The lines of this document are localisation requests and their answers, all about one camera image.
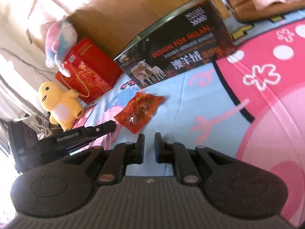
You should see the red spicy snack packet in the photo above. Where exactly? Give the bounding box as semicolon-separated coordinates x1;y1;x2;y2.
114;92;164;134

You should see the yellow plush toy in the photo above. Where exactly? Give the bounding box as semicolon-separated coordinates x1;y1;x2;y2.
38;81;84;131

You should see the red gift bag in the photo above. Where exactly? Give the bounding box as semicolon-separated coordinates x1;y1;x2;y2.
55;38;123;104

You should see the pink blue plush toy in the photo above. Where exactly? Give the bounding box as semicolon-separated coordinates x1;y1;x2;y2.
45;17;78;77

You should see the black sheep print box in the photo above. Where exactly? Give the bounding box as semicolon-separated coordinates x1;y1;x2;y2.
114;0;236;88

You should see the wooden board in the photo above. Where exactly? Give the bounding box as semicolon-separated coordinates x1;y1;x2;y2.
27;0;230;58

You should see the brown seat cushion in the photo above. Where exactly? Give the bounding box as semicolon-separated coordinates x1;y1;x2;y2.
226;0;304;22

